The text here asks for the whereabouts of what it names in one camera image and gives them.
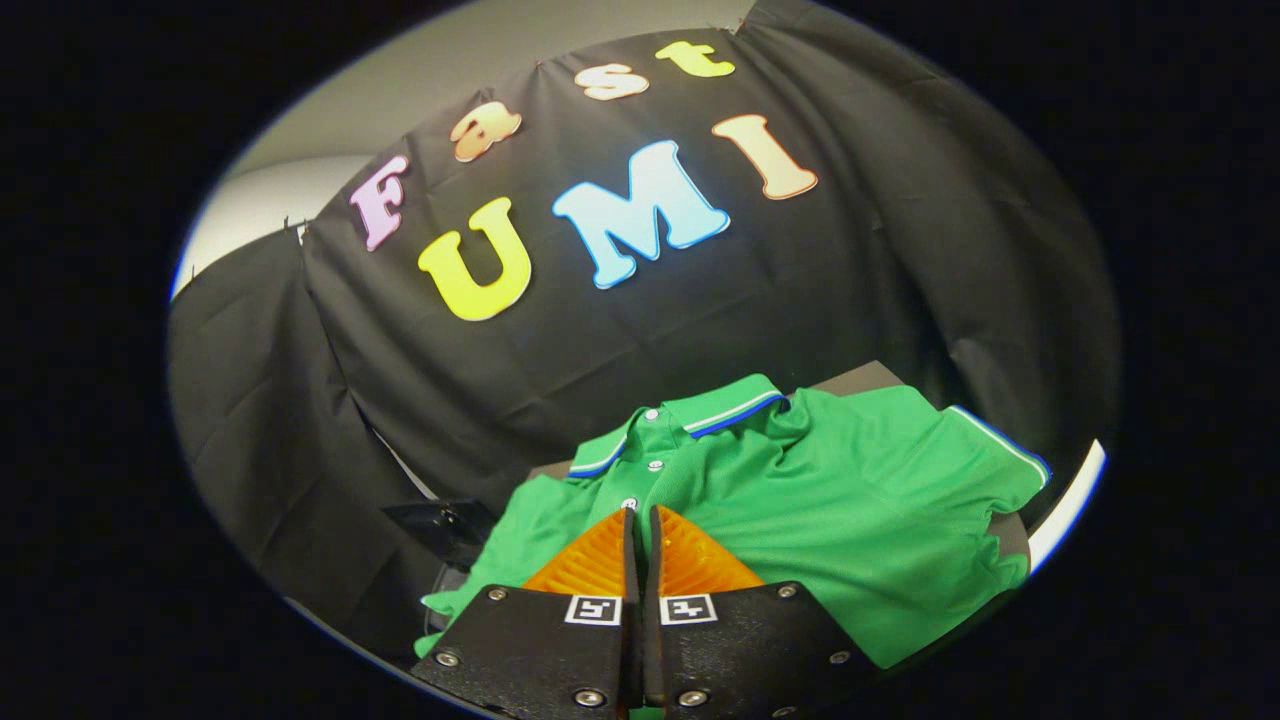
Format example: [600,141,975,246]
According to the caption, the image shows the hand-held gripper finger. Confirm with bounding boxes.
[410,507,647,720]
[645,505,883,720]

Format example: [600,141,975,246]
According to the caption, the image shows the green polo shirt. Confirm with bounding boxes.
[415,373,1053,669]

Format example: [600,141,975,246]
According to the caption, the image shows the black backdrop cloth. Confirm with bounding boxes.
[168,0,1121,661]

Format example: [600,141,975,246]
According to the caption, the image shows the beige cabinet with dark top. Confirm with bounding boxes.
[530,360,1033,581]

